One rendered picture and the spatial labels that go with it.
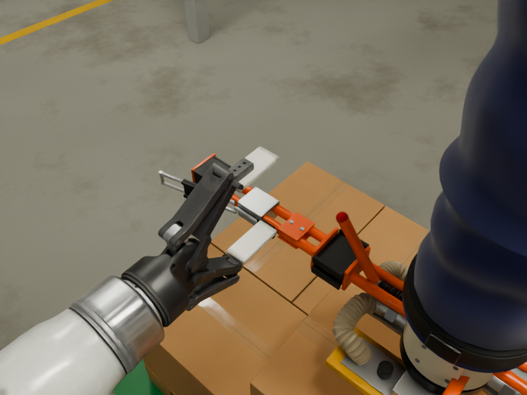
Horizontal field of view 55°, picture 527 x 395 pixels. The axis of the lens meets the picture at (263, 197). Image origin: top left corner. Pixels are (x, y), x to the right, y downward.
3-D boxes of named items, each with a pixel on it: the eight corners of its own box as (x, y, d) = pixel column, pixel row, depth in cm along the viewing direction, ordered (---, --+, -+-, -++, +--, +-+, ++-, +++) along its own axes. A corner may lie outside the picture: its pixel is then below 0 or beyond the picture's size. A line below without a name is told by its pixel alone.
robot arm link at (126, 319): (81, 336, 56) (123, 301, 59) (135, 389, 52) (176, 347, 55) (56, 291, 50) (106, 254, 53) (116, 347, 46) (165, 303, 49)
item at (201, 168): (240, 183, 119) (239, 168, 115) (218, 201, 115) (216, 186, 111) (215, 168, 122) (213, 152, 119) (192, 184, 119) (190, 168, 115)
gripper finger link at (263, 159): (219, 181, 58) (219, 176, 57) (259, 150, 61) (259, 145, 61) (239, 193, 56) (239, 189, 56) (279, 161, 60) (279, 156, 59)
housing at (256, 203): (280, 213, 113) (281, 200, 109) (260, 231, 109) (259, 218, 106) (256, 198, 116) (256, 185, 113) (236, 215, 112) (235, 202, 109)
